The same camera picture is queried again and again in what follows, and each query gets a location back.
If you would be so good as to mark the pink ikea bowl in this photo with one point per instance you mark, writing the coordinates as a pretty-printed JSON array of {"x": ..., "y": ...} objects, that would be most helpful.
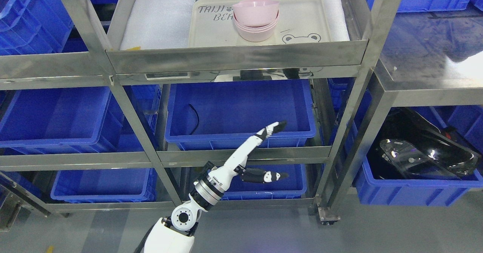
[{"x": 256, "y": 13}]

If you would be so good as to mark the black glossy helmet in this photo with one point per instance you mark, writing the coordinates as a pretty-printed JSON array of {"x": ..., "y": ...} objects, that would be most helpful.
[{"x": 408, "y": 146}]

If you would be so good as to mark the blue bin with helmet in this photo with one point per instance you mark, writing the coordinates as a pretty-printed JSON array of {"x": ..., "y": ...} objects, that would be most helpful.
[{"x": 427, "y": 192}]

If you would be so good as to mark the beige bear tray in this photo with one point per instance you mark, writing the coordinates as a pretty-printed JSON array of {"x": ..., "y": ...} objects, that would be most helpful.
[{"x": 300, "y": 21}]

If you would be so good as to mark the stacked pink bowls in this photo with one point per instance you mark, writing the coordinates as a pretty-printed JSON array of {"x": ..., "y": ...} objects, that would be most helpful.
[{"x": 255, "y": 34}]

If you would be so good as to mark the steel shelf rack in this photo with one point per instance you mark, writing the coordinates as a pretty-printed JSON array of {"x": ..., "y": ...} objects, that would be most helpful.
[{"x": 372, "y": 95}]

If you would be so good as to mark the blue bin left shelf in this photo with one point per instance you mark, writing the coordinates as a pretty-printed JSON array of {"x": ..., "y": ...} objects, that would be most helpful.
[{"x": 62, "y": 121}]

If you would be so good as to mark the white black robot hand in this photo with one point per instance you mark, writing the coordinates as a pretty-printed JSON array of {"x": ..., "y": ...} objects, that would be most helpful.
[{"x": 219, "y": 180}]

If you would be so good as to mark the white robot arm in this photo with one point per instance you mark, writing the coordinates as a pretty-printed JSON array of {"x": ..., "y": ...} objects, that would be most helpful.
[{"x": 175, "y": 233}]

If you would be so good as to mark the blue bin centre shelf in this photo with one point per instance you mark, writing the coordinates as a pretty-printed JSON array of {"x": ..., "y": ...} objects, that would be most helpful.
[{"x": 216, "y": 116}]

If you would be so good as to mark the blue bin bottom centre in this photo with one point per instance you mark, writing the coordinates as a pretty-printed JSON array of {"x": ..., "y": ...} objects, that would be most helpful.
[{"x": 292, "y": 187}]

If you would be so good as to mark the blue bin shelf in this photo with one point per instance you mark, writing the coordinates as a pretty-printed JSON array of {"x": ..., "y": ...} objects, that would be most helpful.
[
  {"x": 216, "y": 116},
  {"x": 62, "y": 121}
]

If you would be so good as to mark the blue bin bottom left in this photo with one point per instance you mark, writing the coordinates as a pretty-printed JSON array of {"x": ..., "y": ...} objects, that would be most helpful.
[{"x": 105, "y": 186}]

